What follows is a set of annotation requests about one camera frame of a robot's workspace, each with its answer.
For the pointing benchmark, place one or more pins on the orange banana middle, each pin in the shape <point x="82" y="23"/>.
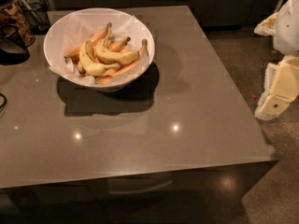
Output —
<point x="117" y="46"/>

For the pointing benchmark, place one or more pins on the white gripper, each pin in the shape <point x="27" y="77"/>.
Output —
<point x="288" y="28"/>

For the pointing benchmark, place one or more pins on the black wire basket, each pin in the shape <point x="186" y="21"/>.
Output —
<point x="37" y="17"/>

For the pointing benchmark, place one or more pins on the black kettle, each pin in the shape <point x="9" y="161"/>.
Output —
<point x="12" y="47"/>

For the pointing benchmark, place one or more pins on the orange banana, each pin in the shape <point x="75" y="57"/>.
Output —
<point x="117" y="46"/>
<point x="109" y="74"/>
<point x="73" y="53"/>

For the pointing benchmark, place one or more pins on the orange banana right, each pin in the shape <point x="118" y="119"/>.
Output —
<point x="109" y="74"/>

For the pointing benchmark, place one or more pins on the yellow banana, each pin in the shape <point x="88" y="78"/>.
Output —
<point x="110" y="57"/>
<point x="89" y="65"/>

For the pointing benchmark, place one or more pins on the white bowl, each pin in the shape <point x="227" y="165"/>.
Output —
<point x="62" y="31"/>

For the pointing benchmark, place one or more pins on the orange banana back left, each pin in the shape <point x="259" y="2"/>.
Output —
<point x="73" y="53"/>

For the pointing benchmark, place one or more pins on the patterned brown jar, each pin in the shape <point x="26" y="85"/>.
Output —
<point x="11" y="13"/>

